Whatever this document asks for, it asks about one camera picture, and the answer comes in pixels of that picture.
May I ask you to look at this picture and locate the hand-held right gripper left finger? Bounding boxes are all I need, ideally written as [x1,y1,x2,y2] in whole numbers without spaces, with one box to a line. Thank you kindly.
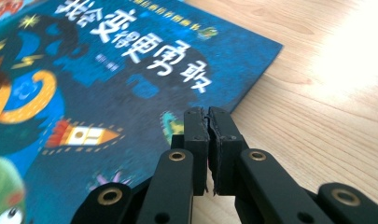
[171,106,209,197]

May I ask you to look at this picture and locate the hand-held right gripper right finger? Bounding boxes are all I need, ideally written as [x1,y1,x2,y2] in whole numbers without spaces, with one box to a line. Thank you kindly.
[207,106,250,197]

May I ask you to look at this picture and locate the dark blue picture book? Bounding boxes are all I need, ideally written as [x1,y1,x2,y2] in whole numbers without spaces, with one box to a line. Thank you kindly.
[0,0,284,224]

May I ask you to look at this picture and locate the light blue monsters picture book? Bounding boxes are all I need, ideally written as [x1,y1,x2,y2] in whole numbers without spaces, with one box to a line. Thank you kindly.
[0,0,34,26]

